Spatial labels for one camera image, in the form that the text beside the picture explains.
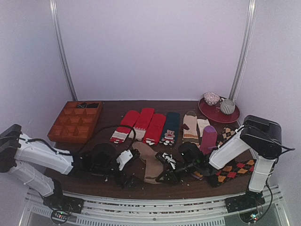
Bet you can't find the red sock beige cuff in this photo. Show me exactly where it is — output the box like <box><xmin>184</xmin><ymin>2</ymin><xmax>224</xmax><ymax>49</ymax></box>
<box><xmin>128</xmin><ymin>108</ymin><xmax>155</xmax><ymax>141</ymax></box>

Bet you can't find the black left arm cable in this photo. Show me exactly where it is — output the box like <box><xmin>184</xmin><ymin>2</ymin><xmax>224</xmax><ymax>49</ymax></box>
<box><xmin>79</xmin><ymin>124</ymin><xmax>136</xmax><ymax>156</ymax></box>

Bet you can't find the dark green monkey sock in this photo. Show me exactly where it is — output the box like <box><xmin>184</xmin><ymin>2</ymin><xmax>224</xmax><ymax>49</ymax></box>
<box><xmin>159</xmin><ymin>112</ymin><xmax>180</xmax><ymax>146</ymax></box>

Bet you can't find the red orange argyle sock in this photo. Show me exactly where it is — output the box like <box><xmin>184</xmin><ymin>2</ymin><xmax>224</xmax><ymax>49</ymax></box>
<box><xmin>206</xmin><ymin>159</ymin><xmax>256</xmax><ymax>187</ymax></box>

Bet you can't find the grey striped mug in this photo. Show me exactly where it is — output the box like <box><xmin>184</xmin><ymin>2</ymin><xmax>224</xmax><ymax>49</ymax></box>
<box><xmin>220</xmin><ymin>98</ymin><xmax>236</xmax><ymax>115</ymax></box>

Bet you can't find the left aluminium frame post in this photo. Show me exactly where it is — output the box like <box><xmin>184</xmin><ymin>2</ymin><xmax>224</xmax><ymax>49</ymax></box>
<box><xmin>49</xmin><ymin>0</ymin><xmax>78</xmax><ymax>101</ymax></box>

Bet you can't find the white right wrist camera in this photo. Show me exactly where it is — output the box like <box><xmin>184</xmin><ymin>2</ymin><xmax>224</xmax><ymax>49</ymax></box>
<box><xmin>162</xmin><ymin>153</ymin><xmax>177</xmax><ymax>170</ymax></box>

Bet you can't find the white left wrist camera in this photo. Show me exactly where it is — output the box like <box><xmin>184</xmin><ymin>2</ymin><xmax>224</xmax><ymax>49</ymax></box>
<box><xmin>116</xmin><ymin>150</ymin><xmax>133</xmax><ymax>171</ymax></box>

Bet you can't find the white patterned bowl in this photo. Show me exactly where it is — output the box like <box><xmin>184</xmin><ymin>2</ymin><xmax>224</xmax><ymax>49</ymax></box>
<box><xmin>204</xmin><ymin>92</ymin><xmax>220</xmax><ymax>105</ymax></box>

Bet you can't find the wooden compartment tray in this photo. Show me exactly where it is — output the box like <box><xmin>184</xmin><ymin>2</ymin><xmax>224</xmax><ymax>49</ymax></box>
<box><xmin>48</xmin><ymin>101</ymin><xmax>103</xmax><ymax>144</ymax></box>

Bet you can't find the red round plate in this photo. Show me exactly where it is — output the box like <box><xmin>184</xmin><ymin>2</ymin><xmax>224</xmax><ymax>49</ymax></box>
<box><xmin>198</xmin><ymin>98</ymin><xmax>240</xmax><ymax>124</ymax></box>

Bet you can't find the striped rolled sock in tray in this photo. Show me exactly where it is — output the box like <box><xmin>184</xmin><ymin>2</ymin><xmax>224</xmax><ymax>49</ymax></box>
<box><xmin>76</xmin><ymin>102</ymin><xmax>87</xmax><ymax>109</ymax></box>

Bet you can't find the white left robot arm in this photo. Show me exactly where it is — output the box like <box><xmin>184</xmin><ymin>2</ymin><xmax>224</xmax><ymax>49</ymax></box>
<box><xmin>0</xmin><ymin>124</ymin><xmax>140</xmax><ymax>209</ymax></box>

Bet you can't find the aluminium frame post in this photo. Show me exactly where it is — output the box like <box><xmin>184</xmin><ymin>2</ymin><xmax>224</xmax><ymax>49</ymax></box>
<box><xmin>49</xmin><ymin>0</ymin><xmax>78</xmax><ymax>101</ymax></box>
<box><xmin>229</xmin><ymin>0</ymin><xmax>257</xmax><ymax>101</ymax></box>

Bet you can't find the red sock white cuff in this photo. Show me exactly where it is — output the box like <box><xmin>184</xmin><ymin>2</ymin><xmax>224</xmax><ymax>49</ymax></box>
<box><xmin>110</xmin><ymin>110</ymin><xmax>140</xmax><ymax>144</ymax></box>

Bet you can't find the tan ribbed sock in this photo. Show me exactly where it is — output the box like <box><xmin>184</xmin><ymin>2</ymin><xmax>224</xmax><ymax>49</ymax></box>
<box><xmin>132</xmin><ymin>142</ymin><xmax>163</xmax><ymax>184</ymax></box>

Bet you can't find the magenta purple sock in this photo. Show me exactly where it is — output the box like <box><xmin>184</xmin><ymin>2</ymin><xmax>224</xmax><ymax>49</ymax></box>
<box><xmin>199</xmin><ymin>126</ymin><xmax>217</xmax><ymax>155</ymax></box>

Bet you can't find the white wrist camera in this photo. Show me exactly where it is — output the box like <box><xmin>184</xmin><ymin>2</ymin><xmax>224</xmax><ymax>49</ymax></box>
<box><xmin>162</xmin><ymin>153</ymin><xmax>177</xmax><ymax>170</ymax></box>
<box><xmin>116</xmin><ymin>150</ymin><xmax>133</xmax><ymax>171</ymax></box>

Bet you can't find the right aluminium frame post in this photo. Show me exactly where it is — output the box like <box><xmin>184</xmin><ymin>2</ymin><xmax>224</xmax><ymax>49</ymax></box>
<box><xmin>229</xmin><ymin>0</ymin><xmax>257</xmax><ymax>101</ymax></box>

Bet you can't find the cream short sock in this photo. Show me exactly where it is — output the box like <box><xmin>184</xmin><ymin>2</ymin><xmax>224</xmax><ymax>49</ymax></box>
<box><xmin>197</xmin><ymin>118</ymin><xmax>210</xmax><ymax>137</ymax></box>

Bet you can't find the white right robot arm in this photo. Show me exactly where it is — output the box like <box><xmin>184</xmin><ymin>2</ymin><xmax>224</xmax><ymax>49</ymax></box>
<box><xmin>156</xmin><ymin>115</ymin><xmax>282</xmax><ymax>208</ymax></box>

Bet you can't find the brown argyle sock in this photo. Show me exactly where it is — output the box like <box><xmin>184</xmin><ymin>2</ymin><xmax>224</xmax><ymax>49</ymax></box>
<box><xmin>216</xmin><ymin>127</ymin><xmax>235</xmax><ymax>146</ymax></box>

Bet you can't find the beige brown striped sock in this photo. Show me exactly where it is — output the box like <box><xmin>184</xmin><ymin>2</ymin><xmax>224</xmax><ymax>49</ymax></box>
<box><xmin>182</xmin><ymin>111</ymin><xmax>199</xmax><ymax>145</ymax></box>

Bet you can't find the orange purple striped sock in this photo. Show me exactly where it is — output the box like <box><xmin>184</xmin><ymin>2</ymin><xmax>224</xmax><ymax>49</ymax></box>
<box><xmin>191</xmin><ymin>171</ymin><xmax>203</xmax><ymax>180</ymax></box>

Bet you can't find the red sock spotted cuff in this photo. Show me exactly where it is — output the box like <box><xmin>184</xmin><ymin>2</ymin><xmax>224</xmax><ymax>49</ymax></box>
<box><xmin>143</xmin><ymin>113</ymin><xmax>166</xmax><ymax>145</ymax></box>

